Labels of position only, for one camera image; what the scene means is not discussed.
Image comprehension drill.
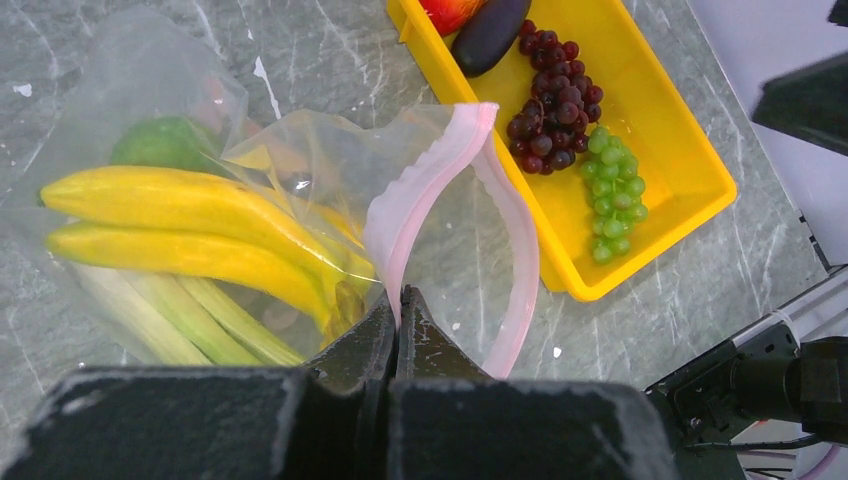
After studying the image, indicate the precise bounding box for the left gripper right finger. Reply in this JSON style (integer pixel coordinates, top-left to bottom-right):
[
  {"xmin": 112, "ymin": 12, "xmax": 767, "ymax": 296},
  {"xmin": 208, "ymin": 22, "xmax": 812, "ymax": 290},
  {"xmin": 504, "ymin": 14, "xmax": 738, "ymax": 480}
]
[{"xmin": 386, "ymin": 286, "xmax": 676, "ymax": 479}]

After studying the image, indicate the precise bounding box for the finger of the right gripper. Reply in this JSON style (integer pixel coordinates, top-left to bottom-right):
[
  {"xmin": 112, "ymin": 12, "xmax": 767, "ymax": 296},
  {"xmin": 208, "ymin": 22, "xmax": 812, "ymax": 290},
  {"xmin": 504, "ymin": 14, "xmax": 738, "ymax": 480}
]
[{"xmin": 751, "ymin": 52, "xmax": 847, "ymax": 156}]

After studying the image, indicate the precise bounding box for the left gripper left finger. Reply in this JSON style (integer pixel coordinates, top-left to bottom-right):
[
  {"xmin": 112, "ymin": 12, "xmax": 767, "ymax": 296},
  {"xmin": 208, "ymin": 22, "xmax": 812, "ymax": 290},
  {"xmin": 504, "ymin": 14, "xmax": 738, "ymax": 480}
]
[{"xmin": 2, "ymin": 297, "xmax": 395, "ymax": 479}]

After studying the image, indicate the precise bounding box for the celery stalk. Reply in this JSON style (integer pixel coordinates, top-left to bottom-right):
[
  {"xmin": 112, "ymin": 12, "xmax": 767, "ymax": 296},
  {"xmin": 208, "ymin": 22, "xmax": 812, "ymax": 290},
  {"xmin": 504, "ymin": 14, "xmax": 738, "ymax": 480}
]
[{"xmin": 72, "ymin": 264, "xmax": 305, "ymax": 366}]

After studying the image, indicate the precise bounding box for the clear zip top bag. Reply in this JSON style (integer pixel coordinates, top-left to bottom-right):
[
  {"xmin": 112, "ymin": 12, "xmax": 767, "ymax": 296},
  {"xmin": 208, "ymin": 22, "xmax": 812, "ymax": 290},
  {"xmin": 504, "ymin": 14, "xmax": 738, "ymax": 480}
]
[{"xmin": 1, "ymin": 6, "xmax": 540, "ymax": 378}]

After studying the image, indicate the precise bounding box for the yellow banana bunch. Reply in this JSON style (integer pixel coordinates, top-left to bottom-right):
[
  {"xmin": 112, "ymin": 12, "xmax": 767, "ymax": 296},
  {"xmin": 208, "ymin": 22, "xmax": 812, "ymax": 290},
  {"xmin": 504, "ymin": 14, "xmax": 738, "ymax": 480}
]
[{"xmin": 39, "ymin": 166, "xmax": 373, "ymax": 342}]

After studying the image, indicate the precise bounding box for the green bumpy citrus fruit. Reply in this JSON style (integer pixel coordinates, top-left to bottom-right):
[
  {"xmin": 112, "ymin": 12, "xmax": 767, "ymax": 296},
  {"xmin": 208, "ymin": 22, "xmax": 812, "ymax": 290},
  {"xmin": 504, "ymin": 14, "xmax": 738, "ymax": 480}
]
[{"xmin": 109, "ymin": 116, "xmax": 227, "ymax": 176}]

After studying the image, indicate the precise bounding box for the dark purple eggplant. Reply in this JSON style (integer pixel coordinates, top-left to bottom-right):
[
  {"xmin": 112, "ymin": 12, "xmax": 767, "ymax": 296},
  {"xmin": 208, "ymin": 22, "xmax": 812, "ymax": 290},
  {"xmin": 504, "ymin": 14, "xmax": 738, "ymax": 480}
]
[{"xmin": 450, "ymin": 0, "xmax": 532, "ymax": 78}]

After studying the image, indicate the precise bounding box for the red mango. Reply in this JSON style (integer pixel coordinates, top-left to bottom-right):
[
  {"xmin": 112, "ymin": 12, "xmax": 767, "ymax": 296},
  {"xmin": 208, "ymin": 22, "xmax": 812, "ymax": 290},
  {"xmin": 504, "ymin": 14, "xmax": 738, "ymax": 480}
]
[{"xmin": 419, "ymin": 0, "xmax": 486, "ymax": 37}]

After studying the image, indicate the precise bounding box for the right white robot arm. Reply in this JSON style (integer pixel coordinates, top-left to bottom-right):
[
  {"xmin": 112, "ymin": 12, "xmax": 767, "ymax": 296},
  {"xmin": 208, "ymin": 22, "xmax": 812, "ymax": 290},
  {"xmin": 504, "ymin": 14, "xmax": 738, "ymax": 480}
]
[{"xmin": 646, "ymin": 53, "xmax": 847, "ymax": 479}]

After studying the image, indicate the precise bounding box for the yellow plastic tray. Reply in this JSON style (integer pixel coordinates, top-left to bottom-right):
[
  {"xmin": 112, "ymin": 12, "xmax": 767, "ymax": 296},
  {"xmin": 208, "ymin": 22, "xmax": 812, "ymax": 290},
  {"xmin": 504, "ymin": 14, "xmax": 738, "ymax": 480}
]
[{"xmin": 386, "ymin": 1, "xmax": 737, "ymax": 302}]

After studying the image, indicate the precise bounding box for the green grape bunch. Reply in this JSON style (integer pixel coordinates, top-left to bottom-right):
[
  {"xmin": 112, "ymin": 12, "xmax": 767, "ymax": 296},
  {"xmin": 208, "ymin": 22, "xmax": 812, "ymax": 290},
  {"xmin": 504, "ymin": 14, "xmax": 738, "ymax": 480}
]
[{"xmin": 580, "ymin": 126, "xmax": 649, "ymax": 265}]

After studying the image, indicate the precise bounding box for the purple grape bunch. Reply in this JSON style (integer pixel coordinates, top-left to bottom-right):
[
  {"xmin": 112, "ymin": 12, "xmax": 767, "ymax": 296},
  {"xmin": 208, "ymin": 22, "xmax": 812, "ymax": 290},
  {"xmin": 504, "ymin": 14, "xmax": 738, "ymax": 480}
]
[{"xmin": 506, "ymin": 20, "xmax": 604, "ymax": 175}]

